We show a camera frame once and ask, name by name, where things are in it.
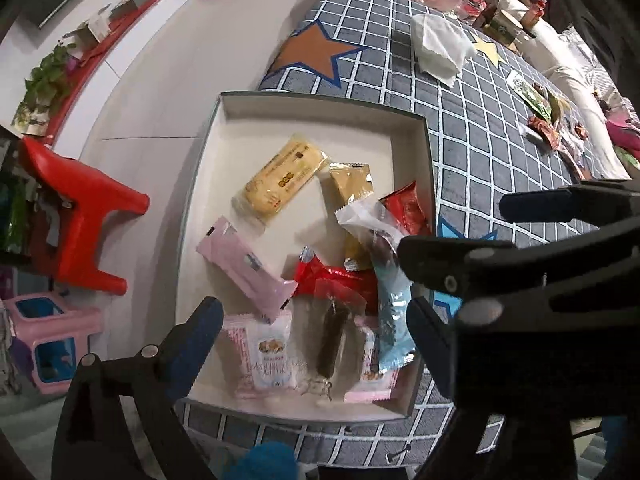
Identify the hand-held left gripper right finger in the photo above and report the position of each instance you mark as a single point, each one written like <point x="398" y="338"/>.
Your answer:
<point x="430" y="340"/>

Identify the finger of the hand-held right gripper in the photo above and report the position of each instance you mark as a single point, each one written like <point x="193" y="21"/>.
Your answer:
<point x="560" y="202"/>
<point x="450" y="260"/>

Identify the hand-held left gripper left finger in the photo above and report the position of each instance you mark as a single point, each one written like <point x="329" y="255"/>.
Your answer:
<point x="192" y="350"/>

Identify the light blue snack packet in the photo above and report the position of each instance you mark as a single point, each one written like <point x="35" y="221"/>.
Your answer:
<point x="395" y="310"/>

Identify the red snack packet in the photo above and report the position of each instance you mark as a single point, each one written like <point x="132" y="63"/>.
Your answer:
<point x="407" y="207"/>
<point x="325" y="275"/>

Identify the pink white snack packet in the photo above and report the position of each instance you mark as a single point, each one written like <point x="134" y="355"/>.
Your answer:
<point x="265" y="360"/>
<point x="370" y="380"/>

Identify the white clear snack packet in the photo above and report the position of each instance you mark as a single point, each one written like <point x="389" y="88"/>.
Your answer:
<point x="367" y="220"/>

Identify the clear packet with brown bar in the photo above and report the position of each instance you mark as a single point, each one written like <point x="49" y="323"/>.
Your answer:
<point x="332" y="340"/>

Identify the plain pink snack packet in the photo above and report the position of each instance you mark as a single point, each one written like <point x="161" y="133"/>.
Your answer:
<point x="240" y="260"/>

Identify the gold snack packet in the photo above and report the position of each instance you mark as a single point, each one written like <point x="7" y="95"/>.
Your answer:
<point x="350" y="185"/>

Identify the long yellow snack packet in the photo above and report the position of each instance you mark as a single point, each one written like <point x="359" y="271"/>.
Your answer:
<point x="285" y="175"/>

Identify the grey white cardboard box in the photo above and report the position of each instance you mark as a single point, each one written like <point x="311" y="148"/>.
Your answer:
<point x="260" y="135"/>

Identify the blue star patch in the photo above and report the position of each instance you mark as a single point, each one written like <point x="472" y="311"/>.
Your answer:
<point x="457" y="234"/>

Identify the grey checked blanket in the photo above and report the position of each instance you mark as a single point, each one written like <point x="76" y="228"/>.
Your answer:
<point x="500" y="150"/>

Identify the pink cloth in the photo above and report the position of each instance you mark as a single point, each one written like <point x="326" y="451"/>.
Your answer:
<point x="625" y="132"/>

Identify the pile of assorted snack wrappers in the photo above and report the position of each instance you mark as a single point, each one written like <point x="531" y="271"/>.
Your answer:
<point x="542" y="105"/>

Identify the pink plastic stool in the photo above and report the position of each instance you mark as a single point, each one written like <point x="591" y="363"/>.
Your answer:
<point x="75" y="320"/>

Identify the teal fuzzy cloth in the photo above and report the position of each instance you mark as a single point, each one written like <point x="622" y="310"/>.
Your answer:
<point x="270" y="460"/>

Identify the red plastic stool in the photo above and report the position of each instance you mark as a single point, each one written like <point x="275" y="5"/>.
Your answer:
<point x="80" y="210"/>

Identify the green box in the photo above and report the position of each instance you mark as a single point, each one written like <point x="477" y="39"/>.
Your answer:
<point x="505" y="27"/>

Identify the white tissue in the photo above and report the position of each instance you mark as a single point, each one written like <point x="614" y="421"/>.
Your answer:
<point x="440" y="42"/>

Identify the orange star patch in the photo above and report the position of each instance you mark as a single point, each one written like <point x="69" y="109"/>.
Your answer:
<point x="312" y="52"/>

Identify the green leafy plant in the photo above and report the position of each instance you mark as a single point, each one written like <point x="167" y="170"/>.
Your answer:
<point x="45" y="77"/>

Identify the red trimmed long shelf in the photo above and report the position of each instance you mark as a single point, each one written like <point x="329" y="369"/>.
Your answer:
<point x="125" y="17"/>

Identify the small white box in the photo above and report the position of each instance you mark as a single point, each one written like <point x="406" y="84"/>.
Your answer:
<point x="95" y="25"/>

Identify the small grey box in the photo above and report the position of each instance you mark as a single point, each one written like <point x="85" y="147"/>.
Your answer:
<point x="137" y="0"/>

